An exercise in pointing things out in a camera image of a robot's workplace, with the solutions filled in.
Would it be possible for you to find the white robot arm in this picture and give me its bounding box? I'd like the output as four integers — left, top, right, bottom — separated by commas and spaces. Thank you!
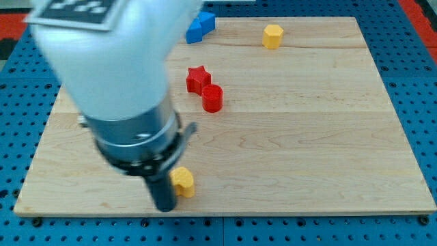
26, 0, 203, 175

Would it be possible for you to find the yellow heart block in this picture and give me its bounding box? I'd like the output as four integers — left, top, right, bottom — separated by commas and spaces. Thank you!
170, 167, 195, 198

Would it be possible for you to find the yellow hexagon block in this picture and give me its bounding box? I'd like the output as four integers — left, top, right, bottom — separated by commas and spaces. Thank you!
262, 25, 284, 49

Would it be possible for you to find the red cylinder block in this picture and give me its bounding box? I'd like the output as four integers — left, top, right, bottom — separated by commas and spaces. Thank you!
201, 84, 223, 113

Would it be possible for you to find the red star block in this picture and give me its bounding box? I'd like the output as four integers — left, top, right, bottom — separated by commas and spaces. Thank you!
186, 66, 212, 96

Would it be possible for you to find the wooden board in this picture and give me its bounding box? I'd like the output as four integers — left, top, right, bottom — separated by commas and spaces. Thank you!
13, 16, 437, 218

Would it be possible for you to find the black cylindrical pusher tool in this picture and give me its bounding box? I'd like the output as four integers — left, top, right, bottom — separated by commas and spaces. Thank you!
144, 172, 177, 212

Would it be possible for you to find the blue triangle block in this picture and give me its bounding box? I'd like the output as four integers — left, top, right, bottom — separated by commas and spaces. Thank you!
185, 18, 203, 44

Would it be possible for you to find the blue cube block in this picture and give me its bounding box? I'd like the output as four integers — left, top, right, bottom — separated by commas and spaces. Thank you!
198, 12, 216, 36

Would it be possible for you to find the black white fiducial tag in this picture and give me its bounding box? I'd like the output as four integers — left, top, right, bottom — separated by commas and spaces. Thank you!
25, 0, 128, 31

